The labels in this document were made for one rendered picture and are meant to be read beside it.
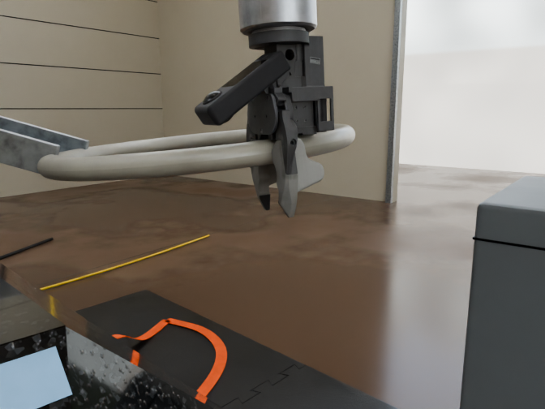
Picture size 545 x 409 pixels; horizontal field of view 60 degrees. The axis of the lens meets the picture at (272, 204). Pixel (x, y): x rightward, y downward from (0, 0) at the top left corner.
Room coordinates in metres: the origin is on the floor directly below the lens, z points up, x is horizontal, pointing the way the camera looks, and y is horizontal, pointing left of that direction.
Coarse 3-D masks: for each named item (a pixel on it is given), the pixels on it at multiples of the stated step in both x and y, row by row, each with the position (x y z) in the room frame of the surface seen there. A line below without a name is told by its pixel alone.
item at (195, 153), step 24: (120, 144) 0.91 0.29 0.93; (144, 144) 0.94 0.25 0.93; (168, 144) 0.97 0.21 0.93; (192, 144) 0.98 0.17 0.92; (216, 144) 0.99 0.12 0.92; (240, 144) 0.55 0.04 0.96; (264, 144) 0.56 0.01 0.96; (312, 144) 0.59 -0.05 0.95; (336, 144) 0.63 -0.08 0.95; (48, 168) 0.60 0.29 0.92; (72, 168) 0.57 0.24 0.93; (96, 168) 0.55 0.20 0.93; (120, 168) 0.54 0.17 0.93; (144, 168) 0.53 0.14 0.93; (168, 168) 0.53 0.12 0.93; (192, 168) 0.53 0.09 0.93; (216, 168) 0.54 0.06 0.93
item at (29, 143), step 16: (0, 128) 0.83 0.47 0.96; (16, 128) 0.83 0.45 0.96; (32, 128) 0.83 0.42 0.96; (0, 144) 0.72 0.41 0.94; (16, 144) 0.72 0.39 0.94; (32, 144) 0.72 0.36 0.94; (48, 144) 0.72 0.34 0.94; (64, 144) 0.83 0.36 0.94; (80, 144) 0.83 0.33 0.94; (0, 160) 0.72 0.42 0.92; (16, 160) 0.72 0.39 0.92; (32, 160) 0.72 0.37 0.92
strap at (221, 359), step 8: (168, 320) 2.08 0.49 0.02; (176, 320) 2.08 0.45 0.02; (152, 328) 2.00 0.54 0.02; (160, 328) 2.00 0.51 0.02; (192, 328) 2.00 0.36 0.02; (200, 328) 2.00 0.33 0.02; (120, 336) 1.74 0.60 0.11; (128, 336) 1.77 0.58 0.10; (144, 336) 1.91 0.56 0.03; (208, 336) 1.92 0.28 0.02; (216, 336) 1.92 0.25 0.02; (216, 344) 1.85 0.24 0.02; (224, 344) 1.85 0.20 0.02; (216, 352) 1.78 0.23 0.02; (224, 352) 1.78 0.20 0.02; (216, 360) 1.71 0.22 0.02; (224, 360) 1.71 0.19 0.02; (216, 368) 1.66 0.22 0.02; (208, 376) 1.60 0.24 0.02; (216, 376) 1.60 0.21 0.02; (208, 384) 1.55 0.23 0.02; (200, 392) 1.50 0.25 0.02; (208, 392) 1.50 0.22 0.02
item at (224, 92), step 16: (256, 64) 0.56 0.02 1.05; (272, 64) 0.55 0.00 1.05; (288, 64) 0.56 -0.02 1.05; (240, 80) 0.54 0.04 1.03; (256, 80) 0.54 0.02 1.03; (272, 80) 0.55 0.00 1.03; (208, 96) 0.53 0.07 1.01; (224, 96) 0.52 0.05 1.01; (240, 96) 0.53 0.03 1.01; (256, 96) 0.54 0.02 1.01; (208, 112) 0.51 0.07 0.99; (224, 112) 0.52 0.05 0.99
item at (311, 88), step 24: (264, 48) 0.59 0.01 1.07; (288, 48) 0.57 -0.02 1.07; (312, 48) 0.58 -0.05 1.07; (288, 72) 0.57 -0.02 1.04; (312, 72) 0.58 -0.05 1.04; (264, 96) 0.56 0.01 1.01; (288, 96) 0.55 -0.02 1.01; (312, 96) 0.56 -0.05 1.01; (264, 120) 0.56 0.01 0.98; (312, 120) 0.58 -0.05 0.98
